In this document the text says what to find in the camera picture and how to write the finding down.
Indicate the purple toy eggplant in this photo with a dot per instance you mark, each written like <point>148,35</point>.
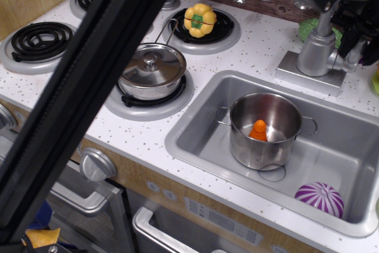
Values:
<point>361,61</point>

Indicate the yellow toy bell pepper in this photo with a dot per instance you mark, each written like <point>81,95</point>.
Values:
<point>199,20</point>

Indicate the silver dishwasher door handle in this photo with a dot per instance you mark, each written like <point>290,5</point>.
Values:
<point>142,226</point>

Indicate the purple striped toy onion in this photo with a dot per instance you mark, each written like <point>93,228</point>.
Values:
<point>321,196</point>

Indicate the silver left edge knob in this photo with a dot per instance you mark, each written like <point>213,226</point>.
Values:
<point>8,121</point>

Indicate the back right black burner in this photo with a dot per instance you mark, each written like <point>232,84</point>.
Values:
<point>226,33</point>

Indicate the green toy lettuce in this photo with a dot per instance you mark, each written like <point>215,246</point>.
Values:
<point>307,26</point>

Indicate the green toy vegetable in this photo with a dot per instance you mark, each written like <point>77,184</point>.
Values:
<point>375,82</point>

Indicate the yellow cloth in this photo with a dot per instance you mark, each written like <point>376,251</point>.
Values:
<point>42,237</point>

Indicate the grey toy sink basin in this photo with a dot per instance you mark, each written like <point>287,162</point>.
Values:
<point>313,157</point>

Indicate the blue cloth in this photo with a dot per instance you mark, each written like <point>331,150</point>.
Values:
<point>42,217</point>

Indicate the silver stove knob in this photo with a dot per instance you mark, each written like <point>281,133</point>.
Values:
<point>95,166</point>

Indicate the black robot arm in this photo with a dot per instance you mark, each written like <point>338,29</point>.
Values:
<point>94,59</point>

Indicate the steel pot with handles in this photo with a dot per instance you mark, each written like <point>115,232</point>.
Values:
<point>284,123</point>

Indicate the silver toy faucet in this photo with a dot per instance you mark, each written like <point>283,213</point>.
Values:
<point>318,66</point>

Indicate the silver countertop knob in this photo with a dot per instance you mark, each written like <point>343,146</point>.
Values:
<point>170,5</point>

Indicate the orange toy carrot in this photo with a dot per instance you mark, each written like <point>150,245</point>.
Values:
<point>258,131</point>

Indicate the front left black burner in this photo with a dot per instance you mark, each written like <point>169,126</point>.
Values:
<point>36,48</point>

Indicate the steel saucepan with lid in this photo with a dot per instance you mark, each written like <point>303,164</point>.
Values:
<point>154,71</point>

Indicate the front right black burner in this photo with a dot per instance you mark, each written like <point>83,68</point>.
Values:
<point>130,108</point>

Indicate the silver oven door handle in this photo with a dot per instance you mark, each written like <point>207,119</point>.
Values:
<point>87,197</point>

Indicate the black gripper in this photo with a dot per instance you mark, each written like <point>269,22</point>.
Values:
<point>358,18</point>

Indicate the grey control panel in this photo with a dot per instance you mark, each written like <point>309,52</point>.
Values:
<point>223,222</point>

